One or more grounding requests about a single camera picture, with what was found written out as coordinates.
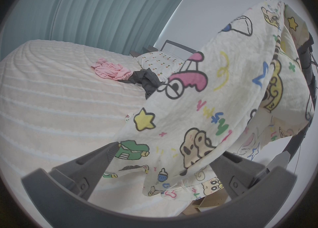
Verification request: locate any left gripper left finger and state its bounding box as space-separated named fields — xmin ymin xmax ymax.
xmin=51 ymin=142 xmax=120 ymax=200

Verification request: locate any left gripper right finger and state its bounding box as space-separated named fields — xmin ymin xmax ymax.
xmin=211 ymin=151 xmax=270 ymax=201

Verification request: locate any white printed pyjama top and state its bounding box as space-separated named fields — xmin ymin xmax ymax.
xmin=103 ymin=0 xmax=315 ymax=219

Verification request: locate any bed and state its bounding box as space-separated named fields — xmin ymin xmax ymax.
xmin=0 ymin=39 xmax=199 ymax=219

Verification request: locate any pink garment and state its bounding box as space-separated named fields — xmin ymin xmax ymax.
xmin=91 ymin=57 xmax=132 ymax=81

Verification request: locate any black garment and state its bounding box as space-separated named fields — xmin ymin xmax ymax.
xmin=129 ymin=67 xmax=164 ymax=99

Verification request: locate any white printed pillow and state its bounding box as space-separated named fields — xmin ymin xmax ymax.
xmin=136 ymin=51 xmax=185 ymax=83

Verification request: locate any grey bedside table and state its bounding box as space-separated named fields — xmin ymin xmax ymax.
xmin=130 ymin=45 xmax=158 ymax=58

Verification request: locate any blue-green curtain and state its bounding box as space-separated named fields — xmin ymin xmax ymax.
xmin=1 ymin=0 xmax=199 ymax=57

